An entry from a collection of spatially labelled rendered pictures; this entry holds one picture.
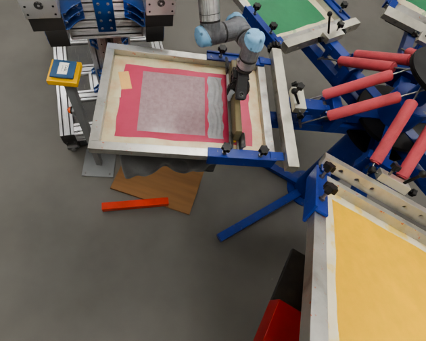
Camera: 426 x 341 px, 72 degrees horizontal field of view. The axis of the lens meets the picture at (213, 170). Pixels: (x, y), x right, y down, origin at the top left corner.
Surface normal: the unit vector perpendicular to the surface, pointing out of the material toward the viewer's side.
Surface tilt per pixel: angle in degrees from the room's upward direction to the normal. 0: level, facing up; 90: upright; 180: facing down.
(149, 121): 0
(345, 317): 32
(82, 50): 0
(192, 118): 0
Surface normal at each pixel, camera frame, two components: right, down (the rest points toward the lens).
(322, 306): 0.40, -0.76
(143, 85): 0.17, -0.42
